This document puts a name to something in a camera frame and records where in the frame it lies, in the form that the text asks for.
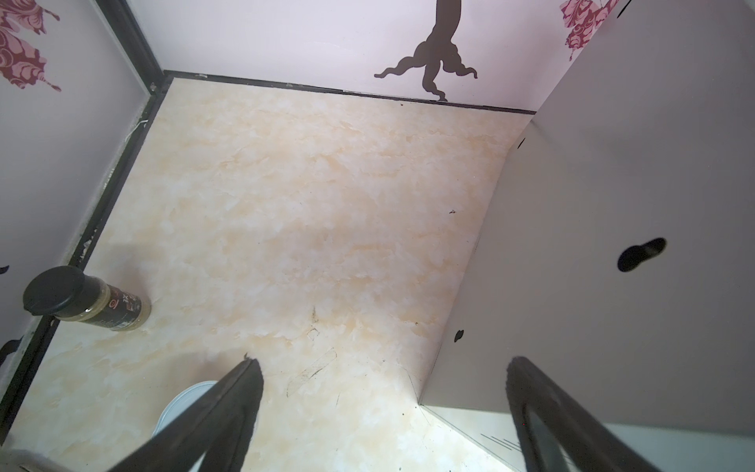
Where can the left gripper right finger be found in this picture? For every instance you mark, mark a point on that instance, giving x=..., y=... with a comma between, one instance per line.
x=556, y=433

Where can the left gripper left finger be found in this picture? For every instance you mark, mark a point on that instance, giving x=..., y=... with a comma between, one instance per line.
x=215, y=432

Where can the yellow labelled can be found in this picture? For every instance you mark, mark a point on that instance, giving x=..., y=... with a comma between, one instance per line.
x=181, y=403

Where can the grey metal cabinet box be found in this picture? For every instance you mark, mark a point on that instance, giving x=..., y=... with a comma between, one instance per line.
x=617, y=252

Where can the dark spice bottle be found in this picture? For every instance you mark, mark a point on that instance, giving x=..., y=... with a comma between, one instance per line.
x=68, y=295

